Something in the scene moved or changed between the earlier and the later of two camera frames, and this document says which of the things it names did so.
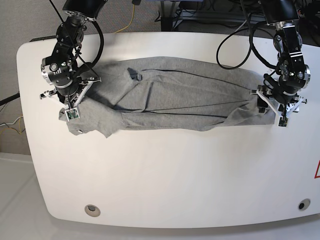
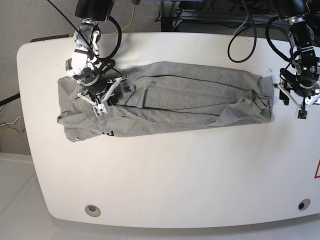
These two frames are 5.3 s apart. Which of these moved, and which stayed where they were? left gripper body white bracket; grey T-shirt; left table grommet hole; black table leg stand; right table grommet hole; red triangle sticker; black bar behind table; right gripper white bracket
Moved: grey T-shirt; right gripper white bracket; left gripper body white bracket
Stayed: right table grommet hole; left table grommet hole; black table leg stand; black bar behind table; red triangle sticker
